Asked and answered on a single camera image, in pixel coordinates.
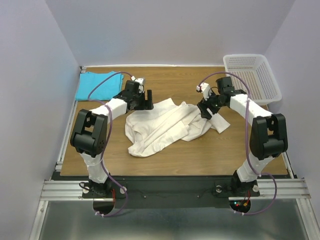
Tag folded blue t shirt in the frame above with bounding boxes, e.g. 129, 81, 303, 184
75, 71, 125, 102

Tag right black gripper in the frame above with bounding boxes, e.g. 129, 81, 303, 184
196, 88, 225, 120

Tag white plastic basket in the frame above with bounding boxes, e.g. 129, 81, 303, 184
223, 54, 282, 106

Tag white t shirt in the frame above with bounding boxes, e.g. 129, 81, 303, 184
125, 98, 230, 158

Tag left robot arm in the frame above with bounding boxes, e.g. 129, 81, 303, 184
70, 77, 154, 197

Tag aluminium frame rail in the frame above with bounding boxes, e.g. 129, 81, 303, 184
40, 178, 311, 201

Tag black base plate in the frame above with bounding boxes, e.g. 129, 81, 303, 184
82, 175, 260, 209

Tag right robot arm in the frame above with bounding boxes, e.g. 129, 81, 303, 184
196, 73, 288, 195

